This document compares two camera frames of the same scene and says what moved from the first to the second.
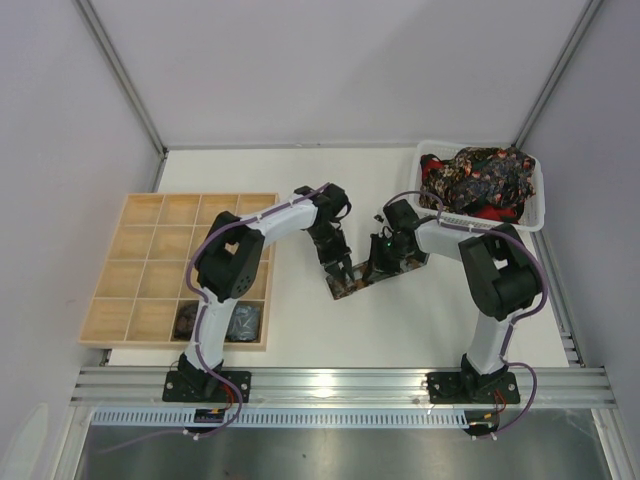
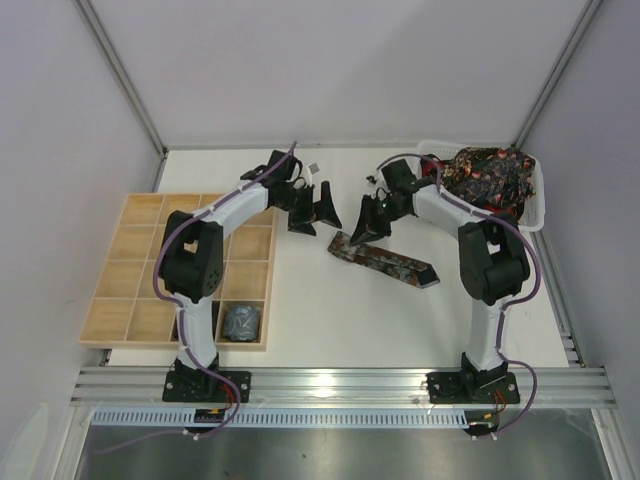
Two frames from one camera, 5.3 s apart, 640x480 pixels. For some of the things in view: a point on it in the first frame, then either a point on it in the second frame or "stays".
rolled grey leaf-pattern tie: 244,323 stays
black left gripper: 335,260 → 306,209
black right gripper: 378,262 → 379,218
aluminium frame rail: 142,387 stays
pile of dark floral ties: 493,183 stays
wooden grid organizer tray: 144,276 stays
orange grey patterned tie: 338,289 → 397,268
